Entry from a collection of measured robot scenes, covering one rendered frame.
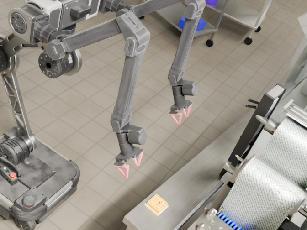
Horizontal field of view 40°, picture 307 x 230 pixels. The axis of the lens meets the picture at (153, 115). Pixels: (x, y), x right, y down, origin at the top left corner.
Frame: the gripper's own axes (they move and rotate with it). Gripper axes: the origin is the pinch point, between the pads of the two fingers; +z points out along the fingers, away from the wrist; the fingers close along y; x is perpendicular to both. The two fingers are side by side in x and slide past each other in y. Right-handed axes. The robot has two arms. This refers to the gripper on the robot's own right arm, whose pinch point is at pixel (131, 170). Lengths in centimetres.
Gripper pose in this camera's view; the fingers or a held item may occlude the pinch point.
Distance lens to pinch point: 187.2
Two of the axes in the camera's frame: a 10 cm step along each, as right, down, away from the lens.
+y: 5.0, -4.4, 7.5
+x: -8.5, -0.7, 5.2
